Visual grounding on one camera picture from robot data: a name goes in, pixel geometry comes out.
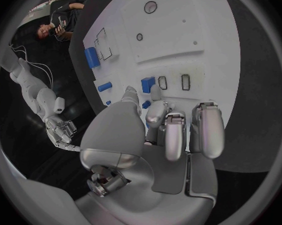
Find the small blue cylinder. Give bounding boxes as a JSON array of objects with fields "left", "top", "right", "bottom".
[{"left": 97, "top": 81, "right": 113, "bottom": 93}]

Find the person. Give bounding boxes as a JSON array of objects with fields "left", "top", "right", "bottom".
[{"left": 34, "top": 2, "right": 86, "bottom": 42}]

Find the white task board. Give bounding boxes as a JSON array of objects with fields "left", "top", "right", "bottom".
[{"left": 82, "top": 0, "right": 241, "bottom": 134}]

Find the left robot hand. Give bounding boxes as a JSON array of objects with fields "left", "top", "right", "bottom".
[{"left": 74, "top": 84, "right": 226, "bottom": 225}]

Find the blue block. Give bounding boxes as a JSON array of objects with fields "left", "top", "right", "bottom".
[{"left": 140, "top": 76, "right": 156, "bottom": 94}]

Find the desk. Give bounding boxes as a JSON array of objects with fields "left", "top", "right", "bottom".
[{"left": 17, "top": 0, "right": 70, "bottom": 28}]

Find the white cable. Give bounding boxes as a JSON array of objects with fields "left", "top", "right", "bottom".
[
  {"left": 8, "top": 44, "right": 55, "bottom": 91},
  {"left": 10, "top": 45, "right": 53, "bottom": 88}
]

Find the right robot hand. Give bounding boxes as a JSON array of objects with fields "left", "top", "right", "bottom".
[{"left": 44, "top": 115, "right": 82, "bottom": 152}]

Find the large blue cylinder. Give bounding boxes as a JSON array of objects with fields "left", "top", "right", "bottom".
[{"left": 83, "top": 46, "right": 102, "bottom": 69}]

